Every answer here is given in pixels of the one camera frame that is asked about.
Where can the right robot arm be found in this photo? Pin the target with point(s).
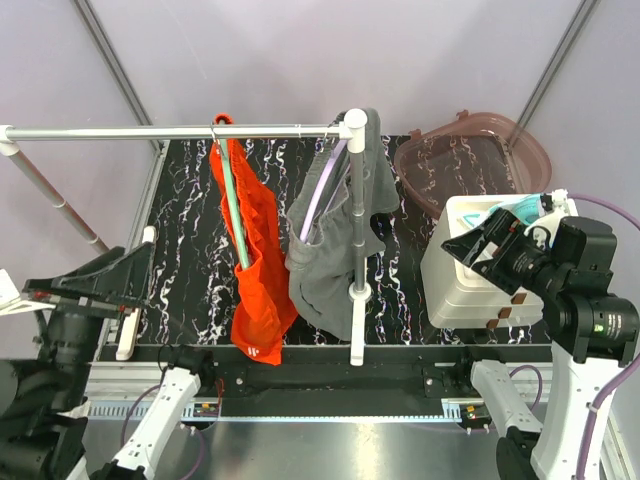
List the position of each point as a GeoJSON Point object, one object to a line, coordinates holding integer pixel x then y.
{"type": "Point", "coordinates": [593, 335]}

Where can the brown translucent plastic basin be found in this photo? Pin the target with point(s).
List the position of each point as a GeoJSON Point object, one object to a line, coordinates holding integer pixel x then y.
{"type": "Point", "coordinates": [478, 154]}

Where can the orange shorts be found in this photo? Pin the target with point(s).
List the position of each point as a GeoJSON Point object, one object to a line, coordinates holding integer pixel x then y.
{"type": "Point", "coordinates": [265, 311]}

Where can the silver horizontal rack rail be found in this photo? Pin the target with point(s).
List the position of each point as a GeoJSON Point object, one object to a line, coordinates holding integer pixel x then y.
{"type": "Point", "coordinates": [14, 134]}

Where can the left rack upright pole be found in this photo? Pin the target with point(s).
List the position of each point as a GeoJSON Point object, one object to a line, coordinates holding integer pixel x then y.
{"type": "Point", "coordinates": [11, 150]}

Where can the rack upright pole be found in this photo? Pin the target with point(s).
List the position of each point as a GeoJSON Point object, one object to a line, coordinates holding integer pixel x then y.
{"type": "Point", "coordinates": [355, 121]}
{"type": "Point", "coordinates": [11, 150]}

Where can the cream white storage box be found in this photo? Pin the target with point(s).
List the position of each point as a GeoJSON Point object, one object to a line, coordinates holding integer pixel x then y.
{"type": "Point", "coordinates": [456, 296]}

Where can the teal cat-ear headphones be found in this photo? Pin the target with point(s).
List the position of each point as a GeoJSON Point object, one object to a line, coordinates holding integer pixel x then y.
{"type": "Point", "coordinates": [527, 210]}

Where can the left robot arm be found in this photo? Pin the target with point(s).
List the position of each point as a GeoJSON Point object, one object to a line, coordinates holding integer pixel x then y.
{"type": "Point", "coordinates": [40, 439]}

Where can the green plastic hanger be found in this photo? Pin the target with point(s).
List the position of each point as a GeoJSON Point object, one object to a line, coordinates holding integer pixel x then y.
{"type": "Point", "coordinates": [233, 205]}

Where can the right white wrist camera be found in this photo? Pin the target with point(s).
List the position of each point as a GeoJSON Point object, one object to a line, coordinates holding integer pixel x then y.
{"type": "Point", "coordinates": [553, 207]}

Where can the right rack upright pole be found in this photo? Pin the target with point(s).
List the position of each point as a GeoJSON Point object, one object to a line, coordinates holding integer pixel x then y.
{"type": "Point", "coordinates": [355, 121]}

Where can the grey shorts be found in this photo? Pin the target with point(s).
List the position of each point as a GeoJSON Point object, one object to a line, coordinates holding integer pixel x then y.
{"type": "Point", "coordinates": [321, 268]}

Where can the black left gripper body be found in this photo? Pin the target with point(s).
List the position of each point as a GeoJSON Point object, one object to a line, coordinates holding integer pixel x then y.
{"type": "Point", "coordinates": [521, 257]}

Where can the lilac plastic hanger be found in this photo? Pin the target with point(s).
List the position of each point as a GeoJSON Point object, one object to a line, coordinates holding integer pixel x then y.
{"type": "Point", "coordinates": [334, 171]}

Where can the right white rack foot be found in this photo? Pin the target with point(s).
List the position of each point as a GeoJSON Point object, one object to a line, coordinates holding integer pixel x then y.
{"type": "Point", "coordinates": [357, 344]}

